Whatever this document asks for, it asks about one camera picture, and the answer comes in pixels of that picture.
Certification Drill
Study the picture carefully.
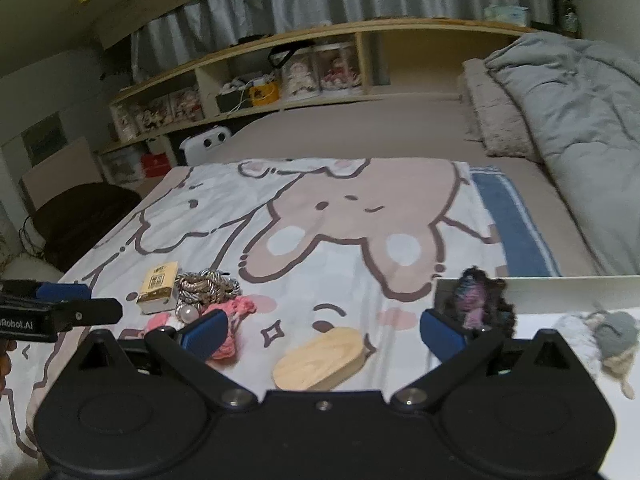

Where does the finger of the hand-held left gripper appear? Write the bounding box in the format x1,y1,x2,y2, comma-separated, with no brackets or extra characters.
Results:
55,298,123,331
37,284,91,302

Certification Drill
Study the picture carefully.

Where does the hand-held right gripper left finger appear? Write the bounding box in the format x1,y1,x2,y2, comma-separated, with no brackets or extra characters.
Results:
75,308,262,411

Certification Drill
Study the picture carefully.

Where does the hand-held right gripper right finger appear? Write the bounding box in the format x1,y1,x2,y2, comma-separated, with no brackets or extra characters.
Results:
389,308,576,411

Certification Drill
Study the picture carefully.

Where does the pink crochet toy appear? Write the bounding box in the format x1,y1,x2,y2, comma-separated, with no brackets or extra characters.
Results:
145,295,256,361

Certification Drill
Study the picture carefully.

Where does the braided rope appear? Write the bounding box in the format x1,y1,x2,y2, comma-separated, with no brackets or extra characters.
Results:
175,269,242,323

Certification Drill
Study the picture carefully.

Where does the dark crochet scrunchie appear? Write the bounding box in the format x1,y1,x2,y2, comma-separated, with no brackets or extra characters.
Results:
442,267,518,336

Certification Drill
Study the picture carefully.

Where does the yellow tissue pack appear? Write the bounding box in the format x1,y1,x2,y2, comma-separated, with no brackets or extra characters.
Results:
136,261,181,313

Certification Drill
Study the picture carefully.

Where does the oval wooden box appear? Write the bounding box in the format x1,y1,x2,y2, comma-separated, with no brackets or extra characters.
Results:
272,327,368,391

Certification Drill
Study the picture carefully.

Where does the white cardboard box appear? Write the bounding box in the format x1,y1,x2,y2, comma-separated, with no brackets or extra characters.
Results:
434,275,640,480

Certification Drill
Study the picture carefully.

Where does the white lace pouch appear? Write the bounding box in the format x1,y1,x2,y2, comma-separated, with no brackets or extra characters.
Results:
552,312,601,376

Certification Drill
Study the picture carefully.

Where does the grey crochet toy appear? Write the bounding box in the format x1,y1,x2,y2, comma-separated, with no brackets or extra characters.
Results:
592,310,640,398

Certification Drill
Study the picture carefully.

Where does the dark brown cushion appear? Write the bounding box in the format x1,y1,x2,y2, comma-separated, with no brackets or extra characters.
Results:
25,182,143,273

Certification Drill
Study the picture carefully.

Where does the beige board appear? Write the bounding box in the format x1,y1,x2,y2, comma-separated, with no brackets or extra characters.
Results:
20,137,103,211

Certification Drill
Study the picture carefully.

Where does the blue towel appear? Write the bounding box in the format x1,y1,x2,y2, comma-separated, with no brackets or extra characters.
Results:
470,165,561,278

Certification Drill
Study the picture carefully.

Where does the clear storage bin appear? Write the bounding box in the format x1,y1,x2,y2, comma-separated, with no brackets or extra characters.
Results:
100,149,143,185

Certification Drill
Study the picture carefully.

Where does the printed blanket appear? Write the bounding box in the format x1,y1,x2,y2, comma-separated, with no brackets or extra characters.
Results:
0,157,501,476

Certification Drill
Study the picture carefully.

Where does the red box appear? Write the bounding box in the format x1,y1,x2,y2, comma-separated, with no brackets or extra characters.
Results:
140,154,176,178

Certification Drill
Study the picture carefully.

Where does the white device with eye holes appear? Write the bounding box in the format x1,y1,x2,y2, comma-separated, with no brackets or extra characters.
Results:
179,127,233,166

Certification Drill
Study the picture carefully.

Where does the row of figurine boxes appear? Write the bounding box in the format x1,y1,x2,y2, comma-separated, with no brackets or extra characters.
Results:
110,87,203,141

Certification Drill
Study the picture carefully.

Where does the beige fuzzy pillow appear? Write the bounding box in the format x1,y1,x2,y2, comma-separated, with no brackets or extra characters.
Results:
460,57,543,163

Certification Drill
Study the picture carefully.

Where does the black box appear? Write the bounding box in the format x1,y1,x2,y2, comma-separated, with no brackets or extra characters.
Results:
216,91,251,113

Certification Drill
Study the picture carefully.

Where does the yellow bag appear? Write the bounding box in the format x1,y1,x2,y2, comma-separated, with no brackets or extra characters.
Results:
248,80,280,107

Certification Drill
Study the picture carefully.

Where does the grey duvet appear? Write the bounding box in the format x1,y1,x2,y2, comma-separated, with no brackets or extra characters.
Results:
485,32,640,276

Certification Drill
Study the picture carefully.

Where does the doll display case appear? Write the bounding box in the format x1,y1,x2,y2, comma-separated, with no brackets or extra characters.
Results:
282,50,321,98
312,42,363,96

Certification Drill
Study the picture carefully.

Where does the wooden headboard shelf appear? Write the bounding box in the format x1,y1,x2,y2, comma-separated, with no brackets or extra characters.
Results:
97,17,541,171

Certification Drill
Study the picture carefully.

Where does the tissue box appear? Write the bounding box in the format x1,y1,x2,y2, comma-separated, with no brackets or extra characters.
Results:
482,4,531,26

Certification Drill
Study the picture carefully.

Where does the green glass bottle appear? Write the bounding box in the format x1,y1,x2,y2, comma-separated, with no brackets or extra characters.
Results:
560,0,581,36

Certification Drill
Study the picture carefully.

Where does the black strap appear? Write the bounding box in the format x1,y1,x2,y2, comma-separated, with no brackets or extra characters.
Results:
269,45,303,68

